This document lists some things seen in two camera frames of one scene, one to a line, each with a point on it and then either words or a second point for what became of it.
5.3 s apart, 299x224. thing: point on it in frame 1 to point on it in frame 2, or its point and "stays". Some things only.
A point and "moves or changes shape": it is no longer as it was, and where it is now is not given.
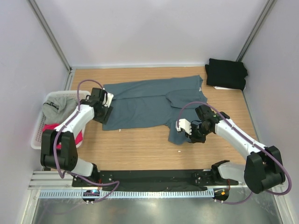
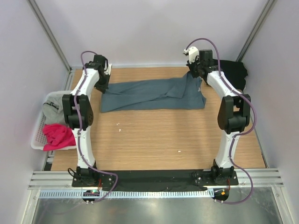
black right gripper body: [198, 133] to [194, 67]
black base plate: [187, 180] stays
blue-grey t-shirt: [171, 102] moves or changes shape
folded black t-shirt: [226, 74] stays
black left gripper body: [100, 116] to [105, 74]
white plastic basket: [40, 119] stays
